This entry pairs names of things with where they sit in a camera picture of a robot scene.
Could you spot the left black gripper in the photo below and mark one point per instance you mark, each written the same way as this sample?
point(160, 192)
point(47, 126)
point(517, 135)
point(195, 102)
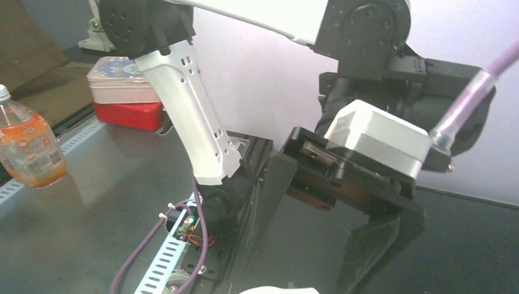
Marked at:
point(312, 171)

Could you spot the red box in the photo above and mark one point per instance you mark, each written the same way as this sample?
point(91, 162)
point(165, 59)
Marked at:
point(142, 116)

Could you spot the pink metal tin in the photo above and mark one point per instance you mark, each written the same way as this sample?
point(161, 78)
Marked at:
point(117, 80)

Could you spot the orange drink bottle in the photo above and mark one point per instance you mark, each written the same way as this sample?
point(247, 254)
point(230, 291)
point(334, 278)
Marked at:
point(30, 151)

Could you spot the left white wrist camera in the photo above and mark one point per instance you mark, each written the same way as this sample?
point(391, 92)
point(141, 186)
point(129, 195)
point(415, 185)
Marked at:
point(380, 136)

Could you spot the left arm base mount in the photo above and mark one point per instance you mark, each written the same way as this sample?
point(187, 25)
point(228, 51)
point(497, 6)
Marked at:
point(226, 211)

